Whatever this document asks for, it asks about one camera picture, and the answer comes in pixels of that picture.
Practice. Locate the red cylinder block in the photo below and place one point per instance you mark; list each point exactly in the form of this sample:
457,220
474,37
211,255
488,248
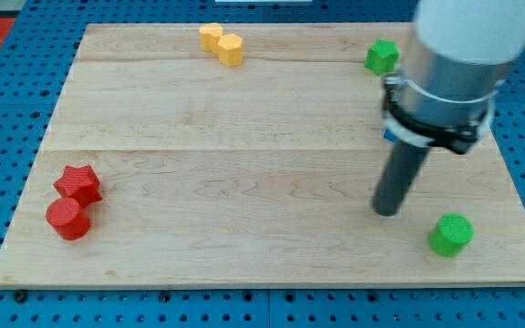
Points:
67,217

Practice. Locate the yellow hexagon block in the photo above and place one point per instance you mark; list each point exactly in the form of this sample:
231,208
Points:
230,50

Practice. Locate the green cylinder block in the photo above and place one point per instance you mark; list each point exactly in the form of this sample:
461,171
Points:
451,235

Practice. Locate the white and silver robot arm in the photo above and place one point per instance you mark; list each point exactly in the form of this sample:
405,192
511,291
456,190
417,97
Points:
457,57

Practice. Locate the light wooden board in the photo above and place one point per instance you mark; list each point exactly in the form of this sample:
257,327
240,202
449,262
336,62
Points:
251,177

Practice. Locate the yellow star-shaped block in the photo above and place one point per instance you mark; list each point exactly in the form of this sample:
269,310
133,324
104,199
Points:
210,35

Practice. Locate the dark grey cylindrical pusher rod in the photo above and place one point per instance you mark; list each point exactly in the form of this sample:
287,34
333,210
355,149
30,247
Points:
401,169

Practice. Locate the red star block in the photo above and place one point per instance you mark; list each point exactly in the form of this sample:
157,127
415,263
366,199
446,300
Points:
79,183

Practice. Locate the green star block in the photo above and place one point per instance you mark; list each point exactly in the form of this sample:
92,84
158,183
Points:
382,56

